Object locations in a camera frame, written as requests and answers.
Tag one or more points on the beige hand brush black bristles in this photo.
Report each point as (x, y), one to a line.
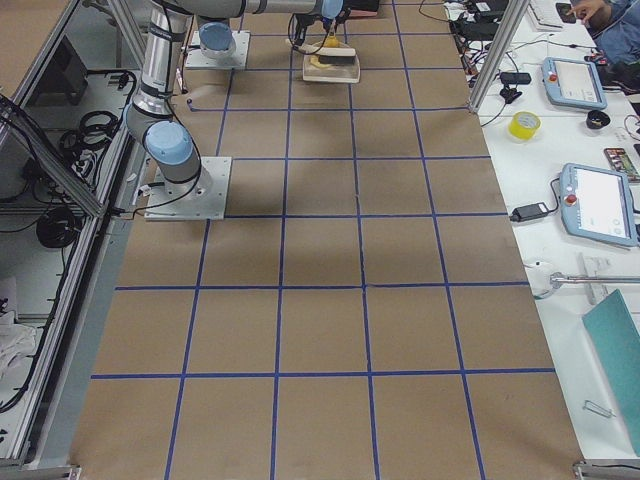
(344, 55)

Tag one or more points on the pale yellow foam piece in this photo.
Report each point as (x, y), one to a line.
(317, 63)

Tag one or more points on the black lined trash bin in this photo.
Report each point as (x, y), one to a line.
(364, 7)

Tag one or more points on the black power adapter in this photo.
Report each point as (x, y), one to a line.
(529, 212)

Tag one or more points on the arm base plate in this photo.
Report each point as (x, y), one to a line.
(202, 60)
(203, 200)

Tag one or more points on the black adapter upper table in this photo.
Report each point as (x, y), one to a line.
(515, 78)

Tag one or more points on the yellow tape roll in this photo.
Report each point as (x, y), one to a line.
(524, 125)

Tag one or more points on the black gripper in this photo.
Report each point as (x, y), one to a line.
(303, 23)

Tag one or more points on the lower teach pendant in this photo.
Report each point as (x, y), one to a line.
(596, 204)

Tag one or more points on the teach pendant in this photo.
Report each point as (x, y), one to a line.
(573, 83)
(596, 204)

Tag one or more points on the teal board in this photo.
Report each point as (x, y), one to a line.
(615, 338)

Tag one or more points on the beige plastic dustpan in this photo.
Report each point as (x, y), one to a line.
(346, 74)

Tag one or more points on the person in blue shirt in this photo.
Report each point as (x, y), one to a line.
(614, 25)

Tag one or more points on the upper teach pendant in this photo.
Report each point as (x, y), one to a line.
(573, 83)

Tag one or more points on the white round lamp base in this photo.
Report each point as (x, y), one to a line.
(543, 277)

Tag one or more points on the black webcam clamp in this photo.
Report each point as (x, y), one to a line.
(510, 94)

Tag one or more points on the white keyboard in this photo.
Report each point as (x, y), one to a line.
(544, 16)

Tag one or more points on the aluminium frame post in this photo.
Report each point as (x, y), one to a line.
(512, 17)

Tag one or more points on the black small bowl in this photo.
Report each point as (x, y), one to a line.
(597, 120)

